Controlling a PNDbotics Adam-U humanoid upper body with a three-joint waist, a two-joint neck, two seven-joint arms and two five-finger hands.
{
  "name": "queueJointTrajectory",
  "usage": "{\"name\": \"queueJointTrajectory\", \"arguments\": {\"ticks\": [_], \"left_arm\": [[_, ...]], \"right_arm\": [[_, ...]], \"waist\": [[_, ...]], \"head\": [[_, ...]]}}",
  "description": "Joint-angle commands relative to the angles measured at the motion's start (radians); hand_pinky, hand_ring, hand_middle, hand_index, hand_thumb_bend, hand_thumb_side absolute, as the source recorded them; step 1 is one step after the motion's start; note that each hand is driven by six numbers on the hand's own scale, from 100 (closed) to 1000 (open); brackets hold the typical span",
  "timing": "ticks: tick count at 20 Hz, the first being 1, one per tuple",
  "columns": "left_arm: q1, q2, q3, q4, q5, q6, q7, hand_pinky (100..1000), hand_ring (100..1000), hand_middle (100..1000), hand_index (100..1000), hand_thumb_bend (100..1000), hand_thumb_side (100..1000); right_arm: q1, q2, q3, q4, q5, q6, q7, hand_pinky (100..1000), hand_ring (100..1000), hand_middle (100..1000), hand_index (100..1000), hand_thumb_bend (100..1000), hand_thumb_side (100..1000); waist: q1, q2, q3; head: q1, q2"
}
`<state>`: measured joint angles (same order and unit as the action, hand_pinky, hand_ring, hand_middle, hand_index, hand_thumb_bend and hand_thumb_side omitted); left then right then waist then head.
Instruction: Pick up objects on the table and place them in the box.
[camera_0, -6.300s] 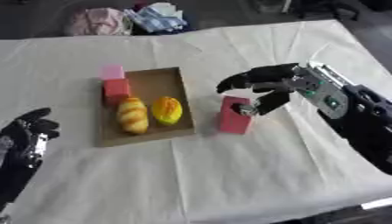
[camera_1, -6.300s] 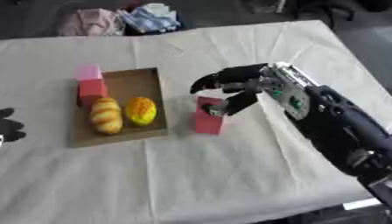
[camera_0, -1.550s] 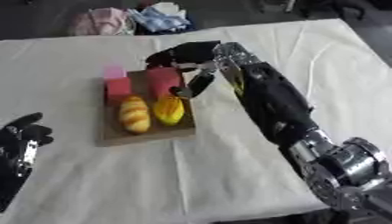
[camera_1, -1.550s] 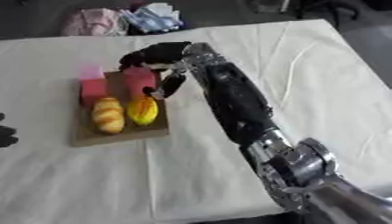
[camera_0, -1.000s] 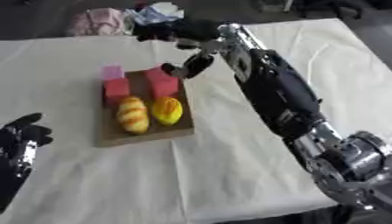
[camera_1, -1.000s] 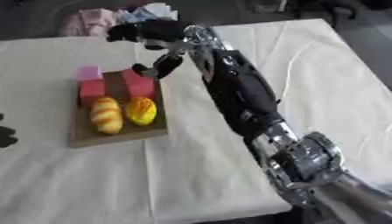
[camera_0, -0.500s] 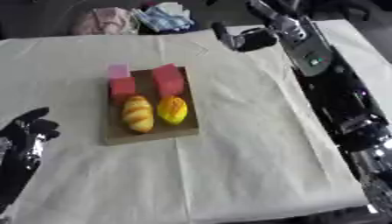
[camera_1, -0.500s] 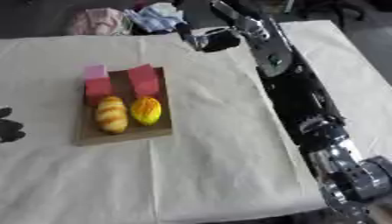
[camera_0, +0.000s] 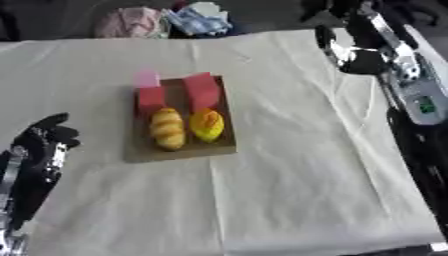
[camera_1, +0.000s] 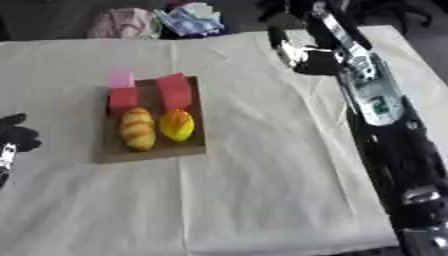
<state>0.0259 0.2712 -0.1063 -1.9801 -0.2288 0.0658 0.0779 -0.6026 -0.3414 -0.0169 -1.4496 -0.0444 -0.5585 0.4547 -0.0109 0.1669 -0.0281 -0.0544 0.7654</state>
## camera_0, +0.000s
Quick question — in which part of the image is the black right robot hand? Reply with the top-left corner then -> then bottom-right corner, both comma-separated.
313,0 -> 417,76

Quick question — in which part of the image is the brown cardboard box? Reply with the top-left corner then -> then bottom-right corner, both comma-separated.
122,74 -> 240,164

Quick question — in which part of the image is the pink block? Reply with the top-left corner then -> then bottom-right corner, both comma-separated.
131,69 -> 163,89

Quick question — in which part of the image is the yellow orange toy fruit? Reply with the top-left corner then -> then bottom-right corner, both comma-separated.
187,107 -> 228,144

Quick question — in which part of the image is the toy bread loaf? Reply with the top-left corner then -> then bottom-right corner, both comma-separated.
147,107 -> 189,152

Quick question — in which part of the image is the pink bag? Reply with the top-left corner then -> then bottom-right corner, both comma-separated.
94,6 -> 167,40

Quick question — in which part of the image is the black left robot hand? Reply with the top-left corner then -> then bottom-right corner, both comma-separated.
0,112 -> 83,232

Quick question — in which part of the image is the blue and white cloth bundle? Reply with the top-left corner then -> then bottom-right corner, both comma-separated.
161,1 -> 235,37

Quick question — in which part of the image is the small red block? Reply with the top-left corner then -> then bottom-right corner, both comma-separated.
134,86 -> 170,117

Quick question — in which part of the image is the large red block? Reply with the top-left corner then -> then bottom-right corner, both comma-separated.
182,71 -> 224,113

